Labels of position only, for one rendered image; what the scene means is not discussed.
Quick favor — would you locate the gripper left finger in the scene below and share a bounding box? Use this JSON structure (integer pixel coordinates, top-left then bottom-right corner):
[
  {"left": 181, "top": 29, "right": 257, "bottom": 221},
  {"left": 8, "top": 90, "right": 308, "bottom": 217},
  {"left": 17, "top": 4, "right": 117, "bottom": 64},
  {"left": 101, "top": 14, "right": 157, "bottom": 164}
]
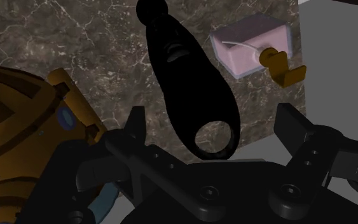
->
[{"left": 74, "top": 106, "right": 226, "bottom": 223}]

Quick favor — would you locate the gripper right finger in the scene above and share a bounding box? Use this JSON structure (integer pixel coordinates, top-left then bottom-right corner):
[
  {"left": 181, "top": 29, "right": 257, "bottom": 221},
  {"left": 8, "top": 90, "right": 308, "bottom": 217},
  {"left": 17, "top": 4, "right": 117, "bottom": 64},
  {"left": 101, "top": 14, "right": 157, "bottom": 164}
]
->
[{"left": 268, "top": 102, "right": 358, "bottom": 221}]

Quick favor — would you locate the pink box with yellow tag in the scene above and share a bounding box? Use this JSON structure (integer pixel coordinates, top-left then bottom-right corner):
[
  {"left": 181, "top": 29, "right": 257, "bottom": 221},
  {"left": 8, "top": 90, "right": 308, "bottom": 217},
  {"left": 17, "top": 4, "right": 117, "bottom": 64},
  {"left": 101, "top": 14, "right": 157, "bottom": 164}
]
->
[{"left": 209, "top": 12, "right": 307, "bottom": 89}]

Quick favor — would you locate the black tool with ring end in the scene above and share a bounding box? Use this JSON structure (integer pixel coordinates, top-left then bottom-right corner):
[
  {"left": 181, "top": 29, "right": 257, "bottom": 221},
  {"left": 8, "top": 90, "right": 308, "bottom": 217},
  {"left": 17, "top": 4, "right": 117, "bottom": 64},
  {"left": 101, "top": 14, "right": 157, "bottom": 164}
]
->
[{"left": 135, "top": 0, "right": 242, "bottom": 161}]

